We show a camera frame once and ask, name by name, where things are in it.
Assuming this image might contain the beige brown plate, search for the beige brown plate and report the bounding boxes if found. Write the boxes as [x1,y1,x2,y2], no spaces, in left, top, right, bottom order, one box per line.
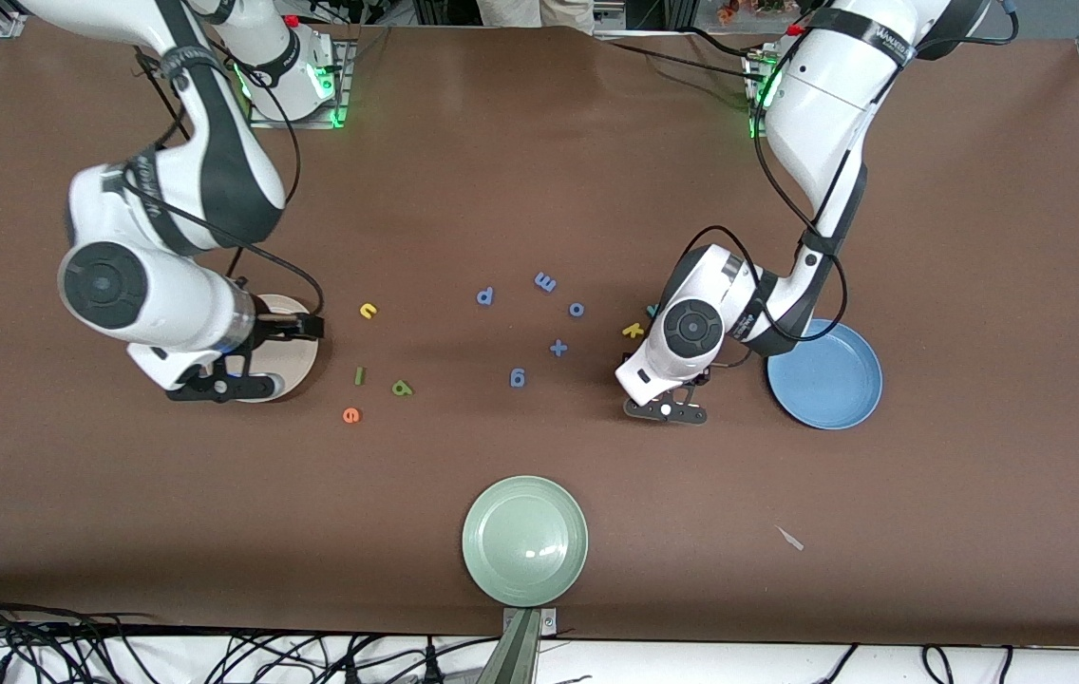
[234,294,320,404]

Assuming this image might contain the pale green plate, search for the pale green plate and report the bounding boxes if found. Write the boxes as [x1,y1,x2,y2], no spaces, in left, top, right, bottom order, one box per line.
[462,476,590,608]

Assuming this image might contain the blue plate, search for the blue plate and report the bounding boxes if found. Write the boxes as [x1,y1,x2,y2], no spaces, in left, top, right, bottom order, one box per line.
[767,318,883,430]

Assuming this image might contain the brown table cover sheet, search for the brown table cover sheet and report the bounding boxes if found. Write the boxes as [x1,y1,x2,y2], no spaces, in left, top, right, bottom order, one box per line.
[0,21,1079,652]

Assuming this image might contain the person's beige trousers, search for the person's beige trousers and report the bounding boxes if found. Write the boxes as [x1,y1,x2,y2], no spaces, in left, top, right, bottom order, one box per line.
[478,0,597,35]

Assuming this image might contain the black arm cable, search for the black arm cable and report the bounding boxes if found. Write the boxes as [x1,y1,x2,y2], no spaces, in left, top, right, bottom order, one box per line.
[677,57,1020,367]
[122,47,327,319]

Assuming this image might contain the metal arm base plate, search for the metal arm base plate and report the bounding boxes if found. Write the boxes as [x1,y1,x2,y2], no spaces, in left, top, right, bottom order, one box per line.
[247,38,357,129]
[741,47,787,142]

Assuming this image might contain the metal pole bracket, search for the metal pole bracket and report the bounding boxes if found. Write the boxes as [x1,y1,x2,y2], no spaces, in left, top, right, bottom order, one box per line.
[502,608,558,636]

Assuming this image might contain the black cable on table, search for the black cable on table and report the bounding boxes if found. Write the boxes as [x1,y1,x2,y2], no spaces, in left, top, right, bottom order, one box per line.
[682,28,759,63]
[596,36,768,86]

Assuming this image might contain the grey camera pole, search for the grey camera pole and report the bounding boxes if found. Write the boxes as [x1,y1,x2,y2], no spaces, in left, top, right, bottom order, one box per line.
[478,608,542,684]

